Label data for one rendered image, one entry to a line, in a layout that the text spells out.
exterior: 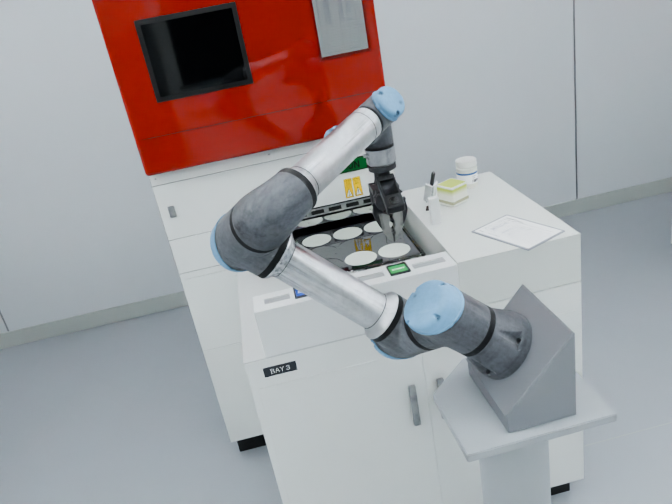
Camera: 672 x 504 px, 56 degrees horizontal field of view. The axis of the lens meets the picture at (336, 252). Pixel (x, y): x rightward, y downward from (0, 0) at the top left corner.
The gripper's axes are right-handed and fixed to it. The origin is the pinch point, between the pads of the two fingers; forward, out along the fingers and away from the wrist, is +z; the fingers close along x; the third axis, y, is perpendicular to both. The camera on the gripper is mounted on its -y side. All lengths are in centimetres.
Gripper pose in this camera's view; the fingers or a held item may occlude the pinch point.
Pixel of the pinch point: (394, 238)
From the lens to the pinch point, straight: 167.6
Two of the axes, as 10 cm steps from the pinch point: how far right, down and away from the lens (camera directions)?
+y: -1.5, -3.9, 9.1
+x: -9.7, 2.2, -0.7
